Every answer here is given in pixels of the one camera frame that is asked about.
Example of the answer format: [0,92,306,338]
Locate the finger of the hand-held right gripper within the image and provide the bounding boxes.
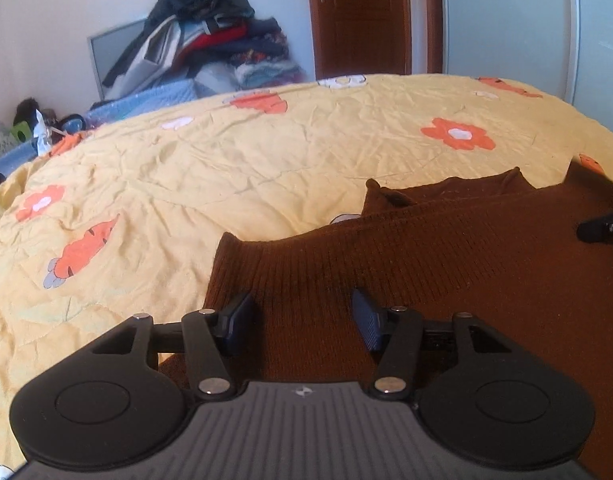
[577,210,613,244]

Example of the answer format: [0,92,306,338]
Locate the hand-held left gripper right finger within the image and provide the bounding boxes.
[351,287,513,402]

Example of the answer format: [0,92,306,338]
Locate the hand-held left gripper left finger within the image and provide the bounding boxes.
[90,292,256,402]

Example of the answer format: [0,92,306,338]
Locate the brown knit sweater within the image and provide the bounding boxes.
[159,157,613,480]

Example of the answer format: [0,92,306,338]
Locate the pile of clothes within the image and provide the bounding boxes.
[102,0,307,100]

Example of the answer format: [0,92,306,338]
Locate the yellow floral bed sheet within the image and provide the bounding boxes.
[0,74,613,480]

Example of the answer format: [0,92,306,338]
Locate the white sliding wardrobe door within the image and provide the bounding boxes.
[441,0,613,133]

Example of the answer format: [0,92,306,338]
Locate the blue quilted blanket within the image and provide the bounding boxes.
[0,80,203,183]

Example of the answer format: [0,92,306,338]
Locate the white crumpled object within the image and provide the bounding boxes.
[32,110,54,157]

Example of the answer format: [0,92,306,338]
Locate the green plastic stool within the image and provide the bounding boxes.
[5,120,33,147]

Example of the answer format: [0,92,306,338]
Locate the black plush bag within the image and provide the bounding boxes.
[14,97,41,126]

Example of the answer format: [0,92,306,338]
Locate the grey framed board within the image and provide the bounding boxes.
[88,17,153,102]

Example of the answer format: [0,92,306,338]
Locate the brown wooden door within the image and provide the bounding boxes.
[305,0,443,82]

